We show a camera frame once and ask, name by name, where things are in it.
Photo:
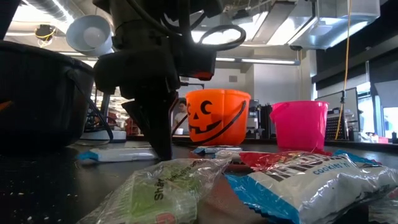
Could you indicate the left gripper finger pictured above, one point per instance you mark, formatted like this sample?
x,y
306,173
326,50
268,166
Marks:
x,y
158,130
135,113

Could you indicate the clear green candy wrapper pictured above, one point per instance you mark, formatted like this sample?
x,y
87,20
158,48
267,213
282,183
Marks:
x,y
161,193

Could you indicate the red candy pack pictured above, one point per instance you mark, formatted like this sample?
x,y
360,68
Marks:
x,y
273,158

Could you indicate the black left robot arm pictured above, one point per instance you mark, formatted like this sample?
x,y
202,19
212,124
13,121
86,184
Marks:
x,y
140,18

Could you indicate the red storage shelf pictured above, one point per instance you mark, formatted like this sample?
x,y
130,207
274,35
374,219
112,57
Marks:
x,y
132,126

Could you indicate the person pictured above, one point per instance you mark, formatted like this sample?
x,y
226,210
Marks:
x,y
180,116

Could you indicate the white desk lamp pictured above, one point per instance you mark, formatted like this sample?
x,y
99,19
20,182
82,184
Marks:
x,y
87,35

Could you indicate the orange pumpkin bucket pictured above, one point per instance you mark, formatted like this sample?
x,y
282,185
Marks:
x,y
217,109

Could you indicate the black plastic bucket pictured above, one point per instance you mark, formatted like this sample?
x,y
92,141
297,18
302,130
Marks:
x,y
37,99

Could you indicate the yellow black hanging reel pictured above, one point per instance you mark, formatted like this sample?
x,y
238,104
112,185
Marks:
x,y
44,32

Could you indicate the black equipment rack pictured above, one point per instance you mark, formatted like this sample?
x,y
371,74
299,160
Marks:
x,y
264,121

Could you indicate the black table mat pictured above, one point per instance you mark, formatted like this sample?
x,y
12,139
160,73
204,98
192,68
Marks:
x,y
46,180

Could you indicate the ceiling tube light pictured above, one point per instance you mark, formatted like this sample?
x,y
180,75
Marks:
x,y
269,61

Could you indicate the pink plastic bucket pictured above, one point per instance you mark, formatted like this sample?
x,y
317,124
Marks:
x,y
301,124

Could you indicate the black pegboard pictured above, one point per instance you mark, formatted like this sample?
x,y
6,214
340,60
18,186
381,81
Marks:
x,y
332,127

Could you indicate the silver ceiling hood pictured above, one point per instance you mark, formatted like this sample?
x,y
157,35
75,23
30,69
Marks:
x,y
311,28

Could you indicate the grey panel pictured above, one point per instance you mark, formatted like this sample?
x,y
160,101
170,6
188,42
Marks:
x,y
335,99

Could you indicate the small red object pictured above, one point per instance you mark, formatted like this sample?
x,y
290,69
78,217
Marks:
x,y
383,140

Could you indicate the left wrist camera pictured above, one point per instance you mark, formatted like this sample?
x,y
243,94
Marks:
x,y
196,62

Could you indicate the silver ventilation duct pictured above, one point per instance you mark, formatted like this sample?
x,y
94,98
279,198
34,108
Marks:
x,y
46,6

